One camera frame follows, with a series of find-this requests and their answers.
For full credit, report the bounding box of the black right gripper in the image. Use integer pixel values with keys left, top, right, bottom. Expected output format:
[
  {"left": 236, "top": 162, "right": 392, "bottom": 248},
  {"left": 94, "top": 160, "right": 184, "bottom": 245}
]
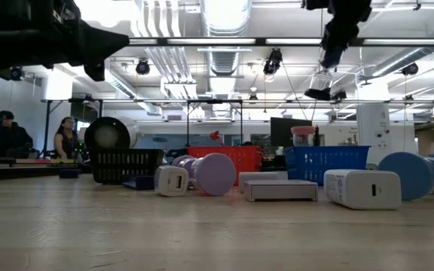
[{"left": 302, "top": 0, "right": 373, "bottom": 71}]

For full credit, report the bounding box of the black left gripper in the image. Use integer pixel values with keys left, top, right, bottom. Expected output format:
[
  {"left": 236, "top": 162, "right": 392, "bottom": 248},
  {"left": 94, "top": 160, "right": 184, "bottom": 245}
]
[{"left": 28, "top": 0, "right": 130, "bottom": 82}]

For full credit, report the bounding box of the black capped hourglass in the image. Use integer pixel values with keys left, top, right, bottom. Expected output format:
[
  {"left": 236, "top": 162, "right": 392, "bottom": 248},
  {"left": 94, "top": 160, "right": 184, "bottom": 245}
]
[{"left": 304, "top": 69, "right": 335, "bottom": 102}]

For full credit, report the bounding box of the pink capped hourglass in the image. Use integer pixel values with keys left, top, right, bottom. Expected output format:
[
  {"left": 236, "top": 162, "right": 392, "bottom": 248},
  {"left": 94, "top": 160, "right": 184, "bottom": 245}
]
[{"left": 290, "top": 125, "right": 316, "bottom": 148}]

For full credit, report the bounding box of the small blue capped hourglass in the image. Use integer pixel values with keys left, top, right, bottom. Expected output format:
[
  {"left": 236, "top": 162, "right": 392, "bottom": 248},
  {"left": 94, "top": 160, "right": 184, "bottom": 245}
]
[{"left": 151, "top": 135, "right": 170, "bottom": 166}]

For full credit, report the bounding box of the large blue capped hourglass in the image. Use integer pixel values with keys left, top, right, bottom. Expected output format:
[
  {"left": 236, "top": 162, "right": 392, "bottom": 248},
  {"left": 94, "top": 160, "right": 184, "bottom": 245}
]
[{"left": 376, "top": 151, "right": 434, "bottom": 202}]

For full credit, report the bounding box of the large white wall charger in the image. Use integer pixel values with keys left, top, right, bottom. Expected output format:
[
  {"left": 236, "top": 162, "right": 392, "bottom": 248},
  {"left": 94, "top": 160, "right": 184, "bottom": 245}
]
[{"left": 322, "top": 169, "right": 403, "bottom": 211}]

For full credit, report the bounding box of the white box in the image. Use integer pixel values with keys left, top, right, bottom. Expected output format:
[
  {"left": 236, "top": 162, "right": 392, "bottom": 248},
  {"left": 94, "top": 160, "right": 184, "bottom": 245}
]
[
  {"left": 238, "top": 171, "right": 289, "bottom": 193},
  {"left": 243, "top": 179, "right": 319, "bottom": 202}
]

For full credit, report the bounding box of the person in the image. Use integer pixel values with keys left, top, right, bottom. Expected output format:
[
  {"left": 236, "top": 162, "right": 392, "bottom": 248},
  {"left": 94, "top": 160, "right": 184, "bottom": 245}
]
[
  {"left": 0, "top": 110, "right": 35, "bottom": 159},
  {"left": 53, "top": 116, "right": 81, "bottom": 160}
]

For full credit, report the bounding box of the black computer monitor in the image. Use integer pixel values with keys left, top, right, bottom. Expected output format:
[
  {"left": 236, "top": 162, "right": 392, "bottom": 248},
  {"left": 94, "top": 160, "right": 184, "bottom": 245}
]
[{"left": 270, "top": 117, "right": 314, "bottom": 148}]

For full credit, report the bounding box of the black plastic basket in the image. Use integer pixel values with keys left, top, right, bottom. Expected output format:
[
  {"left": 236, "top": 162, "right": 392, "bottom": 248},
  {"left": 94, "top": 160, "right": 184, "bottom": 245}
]
[{"left": 90, "top": 148, "right": 165, "bottom": 185}]

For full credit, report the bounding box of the blue plastic basket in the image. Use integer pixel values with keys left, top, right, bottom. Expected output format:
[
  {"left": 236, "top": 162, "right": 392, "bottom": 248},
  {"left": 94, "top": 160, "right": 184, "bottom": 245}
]
[{"left": 283, "top": 145, "right": 371, "bottom": 187}]

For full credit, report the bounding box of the small red background object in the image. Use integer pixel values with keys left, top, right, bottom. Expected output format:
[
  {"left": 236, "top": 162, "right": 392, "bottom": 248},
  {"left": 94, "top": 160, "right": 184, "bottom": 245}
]
[{"left": 209, "top": 129, "right": 225, "bottom": 146}]

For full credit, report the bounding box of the red plastic basket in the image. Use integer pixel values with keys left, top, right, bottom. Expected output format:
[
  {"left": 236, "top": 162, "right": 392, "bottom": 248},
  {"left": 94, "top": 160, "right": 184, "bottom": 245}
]
[{"left": 185, "top": 145, "right": 266, "bottom": 187}]

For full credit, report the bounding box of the small white cube charger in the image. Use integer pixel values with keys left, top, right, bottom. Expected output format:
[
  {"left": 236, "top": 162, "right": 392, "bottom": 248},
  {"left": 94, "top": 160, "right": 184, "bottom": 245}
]
[{"left": 154, "top": 165, "right": 190, "bottom": 198}]

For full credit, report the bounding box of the purple capped hourglass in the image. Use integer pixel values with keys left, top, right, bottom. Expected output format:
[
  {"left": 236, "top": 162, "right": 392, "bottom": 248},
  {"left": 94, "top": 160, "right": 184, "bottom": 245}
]
[{"left": 170, "top": 152, "right": 237, "bottom": 197}]

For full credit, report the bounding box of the black overhead frame beam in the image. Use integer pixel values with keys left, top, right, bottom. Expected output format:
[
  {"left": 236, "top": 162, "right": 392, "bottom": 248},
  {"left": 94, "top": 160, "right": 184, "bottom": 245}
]
[{"left": 128, "top": 36, "right": 434, "bottom": 47}]

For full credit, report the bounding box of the silver ventilation duct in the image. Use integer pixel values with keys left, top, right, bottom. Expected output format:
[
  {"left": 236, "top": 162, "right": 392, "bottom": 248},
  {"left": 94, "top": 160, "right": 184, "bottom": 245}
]
[{"left": 200, "top": 0, "right": 254, "bottom": 76}]

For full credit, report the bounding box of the black background rig frame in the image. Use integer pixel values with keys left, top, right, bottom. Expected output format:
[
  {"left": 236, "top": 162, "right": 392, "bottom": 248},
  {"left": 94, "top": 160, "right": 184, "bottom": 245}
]
[{"left": 185, "top": 99, "right": 245, "bottom": 148}]

